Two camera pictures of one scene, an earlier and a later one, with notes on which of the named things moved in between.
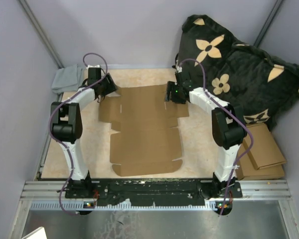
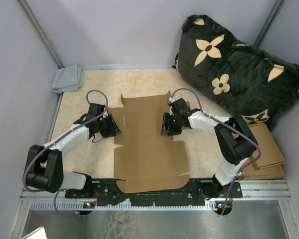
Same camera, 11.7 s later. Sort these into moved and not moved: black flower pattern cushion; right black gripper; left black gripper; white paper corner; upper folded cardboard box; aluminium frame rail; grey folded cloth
Moved: right black gripper; left black gripper
Not moved: white paper corner; upper folded cardboard box; grey folded cloth; aluminium frame rail; black flower pattern cushion
